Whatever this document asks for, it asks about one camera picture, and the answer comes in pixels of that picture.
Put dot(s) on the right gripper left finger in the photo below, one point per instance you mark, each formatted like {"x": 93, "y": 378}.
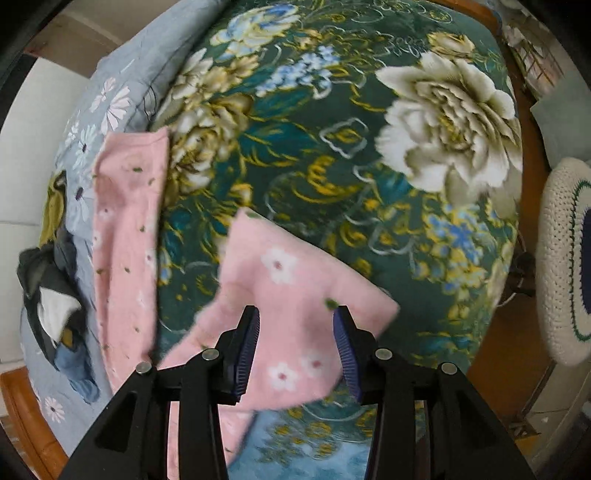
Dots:
{"x": 129, "y": 439}

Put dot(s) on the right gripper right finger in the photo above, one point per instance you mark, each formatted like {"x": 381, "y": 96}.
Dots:
{"x": 466, "y": 439}

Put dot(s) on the pink fleece pajama garment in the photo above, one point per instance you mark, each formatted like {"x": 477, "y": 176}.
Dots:
{"x": 295, "y": 286}

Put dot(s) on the light blue garment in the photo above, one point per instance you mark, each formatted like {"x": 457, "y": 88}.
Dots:
{"x": 74, "y": 363}

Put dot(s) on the wooden bed headboard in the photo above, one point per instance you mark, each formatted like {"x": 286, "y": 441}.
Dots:
{"x": 34, "y": 439}

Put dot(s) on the black dark garment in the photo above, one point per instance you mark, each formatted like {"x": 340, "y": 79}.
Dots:
{"x": 55, "y": 311}

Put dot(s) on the white crochet stool cushion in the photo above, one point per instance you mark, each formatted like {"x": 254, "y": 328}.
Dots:
{"x": 563, "y": 263}

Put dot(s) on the olive green garment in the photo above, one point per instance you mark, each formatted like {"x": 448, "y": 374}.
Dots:
{"x": 54, "y": 208}

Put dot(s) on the teal floral plush blanket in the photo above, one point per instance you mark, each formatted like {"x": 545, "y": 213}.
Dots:
{"x": 383, "y": 132}

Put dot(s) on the grey floral quilt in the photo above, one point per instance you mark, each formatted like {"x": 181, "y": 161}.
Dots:
{"x": 123, "y": 95}

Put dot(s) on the white black sliding wardrobe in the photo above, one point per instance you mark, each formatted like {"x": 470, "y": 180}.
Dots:
{"x": 37, "y": 99}

